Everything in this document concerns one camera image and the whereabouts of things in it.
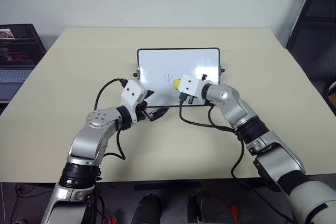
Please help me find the open grey laptop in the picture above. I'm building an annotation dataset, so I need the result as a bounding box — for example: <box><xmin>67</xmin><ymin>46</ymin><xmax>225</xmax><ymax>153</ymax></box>
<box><xmin>0</xmin><ymin>24</ymin><xmax>47</xmax><ymax>102</ymax></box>

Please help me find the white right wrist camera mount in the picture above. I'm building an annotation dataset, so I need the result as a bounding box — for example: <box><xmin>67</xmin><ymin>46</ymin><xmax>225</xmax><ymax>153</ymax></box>
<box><xmin>179</xmin><ymin>73</ymin><xmax>208</xmax><ymax>102</ymax></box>

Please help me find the dark rounded shape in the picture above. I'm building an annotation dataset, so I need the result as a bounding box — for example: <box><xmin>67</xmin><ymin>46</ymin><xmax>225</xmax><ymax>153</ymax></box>
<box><xmin>187</xmin><ymin>190</ymin><xmax>237</xmax><ymax>224</ymax></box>
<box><xmin>137</xmin><ymin>193</ymin><xmax>162</xmax><ymax>224</ymax></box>

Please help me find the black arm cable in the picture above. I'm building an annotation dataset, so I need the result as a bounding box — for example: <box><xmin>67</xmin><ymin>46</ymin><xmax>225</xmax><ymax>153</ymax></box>
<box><xmin>178</xmin><ymin>93</ymin><xmax>297</xmax><ymax>224</ymax></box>
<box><xmin>93</xmin><ymin>77</ymin><xmax>127</xmax><ymax>161</ymax></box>

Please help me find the black bar under table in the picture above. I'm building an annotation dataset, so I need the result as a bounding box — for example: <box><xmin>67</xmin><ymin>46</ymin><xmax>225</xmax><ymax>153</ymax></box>
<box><xmin>134</xmin><ymin>181</ymin><xmax>203</xmax><ymax>191</ymax></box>

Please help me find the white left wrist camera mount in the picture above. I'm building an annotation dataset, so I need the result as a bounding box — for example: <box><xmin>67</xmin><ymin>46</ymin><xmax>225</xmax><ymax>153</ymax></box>
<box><xmin>119</xmin><ymin>79</ymin><xmax>149</xmax><ymax>125</ymax></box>

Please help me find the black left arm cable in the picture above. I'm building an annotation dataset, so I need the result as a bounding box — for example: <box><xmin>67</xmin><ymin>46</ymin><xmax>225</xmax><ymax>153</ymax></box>
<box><xmin>93</xmin><ymin>77</ymin><xmax>127</xmax><ymax>161</ymax></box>

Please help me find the black chair part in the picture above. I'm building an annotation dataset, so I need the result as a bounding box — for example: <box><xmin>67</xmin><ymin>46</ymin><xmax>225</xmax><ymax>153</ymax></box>
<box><xmin>324</xmin><ymin>80</ymin><xmax>336</xmax><ymax>116</ymax></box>

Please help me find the thin black floor cable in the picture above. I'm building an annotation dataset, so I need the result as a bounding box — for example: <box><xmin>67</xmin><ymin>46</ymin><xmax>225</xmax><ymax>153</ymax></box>
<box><xmin>14</xmin><ymin>182</ymin><xmax>55</xmax><ymax>201</ymax></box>

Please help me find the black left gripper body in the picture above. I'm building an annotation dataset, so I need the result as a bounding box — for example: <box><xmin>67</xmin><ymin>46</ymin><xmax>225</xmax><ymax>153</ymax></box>
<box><xmin>132</xmin><ymin>100</ymin><xmax>153</xmax><ymax>124</ymax></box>

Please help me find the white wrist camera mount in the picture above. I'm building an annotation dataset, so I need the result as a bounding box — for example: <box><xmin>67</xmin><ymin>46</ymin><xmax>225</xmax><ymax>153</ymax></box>
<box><xmin>179</xmin><ymin>73</ymin><xmax>208</xmax><ymax>102</ymax></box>
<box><xmin>119</xmin><ymin>79</ymin><xmax>149</xmax><ymax>125</ymax></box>

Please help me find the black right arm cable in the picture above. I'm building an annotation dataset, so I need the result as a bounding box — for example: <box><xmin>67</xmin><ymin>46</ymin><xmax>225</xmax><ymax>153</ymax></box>
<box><xmin>178</xmin><ymin>93</ymin><xmax>297</xmax><ymax>224</ymax></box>

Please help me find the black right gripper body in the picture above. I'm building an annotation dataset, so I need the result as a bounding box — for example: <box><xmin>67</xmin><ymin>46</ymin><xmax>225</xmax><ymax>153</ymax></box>
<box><xmin>183</xmin><ymin>94</ymin><xmax>199</xmax><ymax>105</ymax></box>

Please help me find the black chair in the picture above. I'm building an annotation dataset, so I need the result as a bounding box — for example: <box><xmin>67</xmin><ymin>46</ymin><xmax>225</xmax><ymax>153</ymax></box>
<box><xmin>285</xmin><ymin>0</ymin><xmax>336</xmax><ymax>81</ymax></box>

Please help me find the black framed whiteboard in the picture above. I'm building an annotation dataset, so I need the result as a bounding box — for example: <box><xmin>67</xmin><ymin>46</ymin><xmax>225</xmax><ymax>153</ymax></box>
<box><xmin>133</xmin><ymin>47</ymin><xmax>226</xmax><ymax>108</ymax></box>

